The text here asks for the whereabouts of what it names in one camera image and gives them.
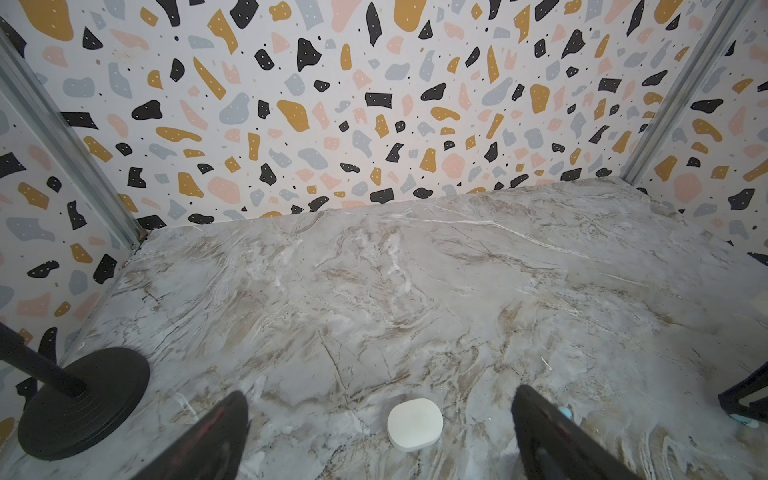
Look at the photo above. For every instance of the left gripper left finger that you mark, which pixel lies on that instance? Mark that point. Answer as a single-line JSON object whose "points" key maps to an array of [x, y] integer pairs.
{"points": [[210, 449]]}

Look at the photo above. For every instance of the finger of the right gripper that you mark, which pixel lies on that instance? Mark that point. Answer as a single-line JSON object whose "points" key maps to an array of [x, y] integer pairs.
{"points": [[731, 401]]}

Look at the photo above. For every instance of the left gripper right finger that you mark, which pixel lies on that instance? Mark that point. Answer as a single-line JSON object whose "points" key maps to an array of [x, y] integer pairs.
{"points": [[553, 447]]}

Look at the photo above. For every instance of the blue earbud charging case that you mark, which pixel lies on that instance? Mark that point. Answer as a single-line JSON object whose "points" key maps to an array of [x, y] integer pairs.
{"points": [[746, 421]]}

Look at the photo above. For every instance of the white earbud charging case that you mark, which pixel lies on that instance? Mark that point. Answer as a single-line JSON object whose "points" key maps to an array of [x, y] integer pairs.
{"points": [[414, 424]]}

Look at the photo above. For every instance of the black microphone stand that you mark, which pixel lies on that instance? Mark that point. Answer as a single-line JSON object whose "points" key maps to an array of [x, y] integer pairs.
{"points": [[68, 410]]}

